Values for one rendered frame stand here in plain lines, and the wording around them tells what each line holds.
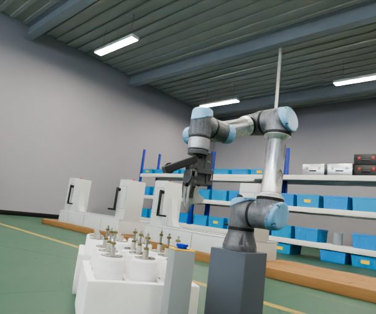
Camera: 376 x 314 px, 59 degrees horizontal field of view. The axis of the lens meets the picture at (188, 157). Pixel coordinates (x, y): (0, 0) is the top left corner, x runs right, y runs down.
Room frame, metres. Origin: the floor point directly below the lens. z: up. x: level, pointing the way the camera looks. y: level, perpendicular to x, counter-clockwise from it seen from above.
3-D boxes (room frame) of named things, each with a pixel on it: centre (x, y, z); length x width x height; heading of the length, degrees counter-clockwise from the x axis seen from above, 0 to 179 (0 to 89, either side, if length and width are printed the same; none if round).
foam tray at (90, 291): (1.36, 0.15, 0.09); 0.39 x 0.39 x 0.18; 19
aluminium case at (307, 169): (5.51, -2.22, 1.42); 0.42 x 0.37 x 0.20; 135
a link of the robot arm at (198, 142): (1.12, -0.03, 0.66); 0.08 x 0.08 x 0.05
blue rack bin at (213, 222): (6.79, -0.86, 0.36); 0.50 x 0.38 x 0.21; 138
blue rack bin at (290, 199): (5.88, -1.89, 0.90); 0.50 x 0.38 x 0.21; 137
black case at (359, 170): (4.98, -2.80, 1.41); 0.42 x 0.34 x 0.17; 139
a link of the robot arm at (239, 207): (1.50, -0.28, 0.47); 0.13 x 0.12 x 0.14; 41
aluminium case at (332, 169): (5.24, -2.51, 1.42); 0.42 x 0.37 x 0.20; 140
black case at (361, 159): (4.98, -2.80, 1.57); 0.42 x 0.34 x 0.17; 137
